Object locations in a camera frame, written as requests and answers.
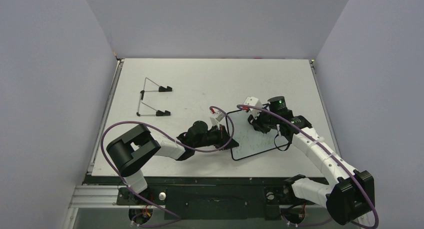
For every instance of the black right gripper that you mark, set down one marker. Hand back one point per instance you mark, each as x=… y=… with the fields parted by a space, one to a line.
x=256 y=122

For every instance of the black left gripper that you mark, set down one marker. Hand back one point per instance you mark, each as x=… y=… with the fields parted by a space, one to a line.
x=223 y=137

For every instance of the black framed small whiteboard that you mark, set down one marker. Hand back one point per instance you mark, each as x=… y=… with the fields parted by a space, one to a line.
x=252 y=142

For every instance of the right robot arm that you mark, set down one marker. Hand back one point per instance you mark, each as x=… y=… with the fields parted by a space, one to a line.
x=348 y=194

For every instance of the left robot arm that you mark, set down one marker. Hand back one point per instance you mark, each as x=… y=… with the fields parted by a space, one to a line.
x=133 y=149

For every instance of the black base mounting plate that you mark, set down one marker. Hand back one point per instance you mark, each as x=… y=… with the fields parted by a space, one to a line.
x=224 y=198

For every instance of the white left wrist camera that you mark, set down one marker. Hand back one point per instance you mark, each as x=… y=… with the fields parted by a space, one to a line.
x=216 y=117

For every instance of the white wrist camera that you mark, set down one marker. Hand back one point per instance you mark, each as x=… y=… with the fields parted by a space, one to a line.
x=250 y=104
x=216 y=117

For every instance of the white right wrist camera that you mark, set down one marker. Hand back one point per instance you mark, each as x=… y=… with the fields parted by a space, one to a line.
x=250 y=104

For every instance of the wire whiteboard stand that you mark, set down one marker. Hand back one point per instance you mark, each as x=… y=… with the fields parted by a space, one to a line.
x=149 y=97

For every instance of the aluminium frame rail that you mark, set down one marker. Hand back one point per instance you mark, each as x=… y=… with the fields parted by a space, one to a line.
x=104 y=113

